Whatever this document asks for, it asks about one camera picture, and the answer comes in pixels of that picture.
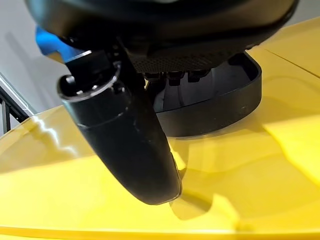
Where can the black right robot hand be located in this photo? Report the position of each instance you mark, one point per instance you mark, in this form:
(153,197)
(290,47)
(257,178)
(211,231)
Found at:
(120,140)

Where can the yellow shelf board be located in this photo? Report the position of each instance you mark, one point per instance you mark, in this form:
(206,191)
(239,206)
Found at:
(75,200)

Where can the blue object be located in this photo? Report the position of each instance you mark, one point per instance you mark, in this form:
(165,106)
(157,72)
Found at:
(48,41)

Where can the black metal frame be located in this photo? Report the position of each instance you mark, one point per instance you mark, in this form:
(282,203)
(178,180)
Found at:
(7,117)

